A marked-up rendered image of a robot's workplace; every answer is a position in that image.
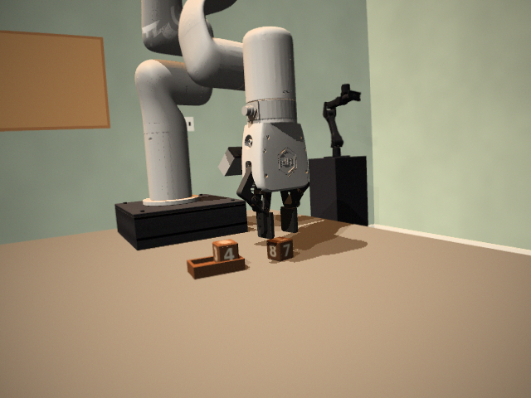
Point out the orange number cube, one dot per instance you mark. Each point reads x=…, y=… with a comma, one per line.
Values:
x=224, y=250
x=280, y=248

